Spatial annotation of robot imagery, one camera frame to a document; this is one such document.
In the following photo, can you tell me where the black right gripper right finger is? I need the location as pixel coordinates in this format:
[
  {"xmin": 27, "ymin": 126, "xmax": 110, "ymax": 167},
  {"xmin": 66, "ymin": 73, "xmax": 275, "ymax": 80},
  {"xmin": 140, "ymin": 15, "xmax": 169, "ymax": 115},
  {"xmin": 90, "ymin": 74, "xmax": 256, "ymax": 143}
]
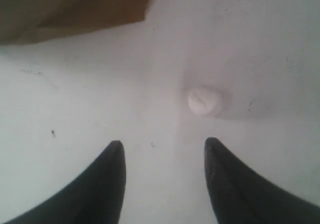
[{"xmin": 204, "ymin": 137, "xmax": 320, "ymax": 223}]

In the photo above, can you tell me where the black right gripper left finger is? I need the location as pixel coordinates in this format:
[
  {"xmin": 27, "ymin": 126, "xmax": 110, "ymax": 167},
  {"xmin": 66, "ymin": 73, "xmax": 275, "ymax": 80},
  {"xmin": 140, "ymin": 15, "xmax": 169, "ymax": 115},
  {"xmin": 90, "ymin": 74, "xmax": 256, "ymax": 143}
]
[{"xmin": 9, "ymin": 140, "xmax": 125, "ymax": 223}]

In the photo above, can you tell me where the white marshmallow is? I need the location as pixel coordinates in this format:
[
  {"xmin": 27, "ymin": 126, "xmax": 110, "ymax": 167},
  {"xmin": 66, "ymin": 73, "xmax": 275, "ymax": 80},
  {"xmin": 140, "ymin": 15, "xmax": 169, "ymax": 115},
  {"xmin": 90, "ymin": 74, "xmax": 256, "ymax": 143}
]
[{"xmin": 187, "ymin": 87, "xmax": 223, "ymax": 116}]

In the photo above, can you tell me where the brown paper shopping bag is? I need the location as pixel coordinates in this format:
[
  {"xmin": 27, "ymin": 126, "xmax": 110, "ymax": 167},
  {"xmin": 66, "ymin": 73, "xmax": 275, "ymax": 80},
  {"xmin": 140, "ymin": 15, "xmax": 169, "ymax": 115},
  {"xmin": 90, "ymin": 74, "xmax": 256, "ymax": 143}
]
[{"xmin": 0, "ymin": 0, "xmax": 150, "ymax": 45}]

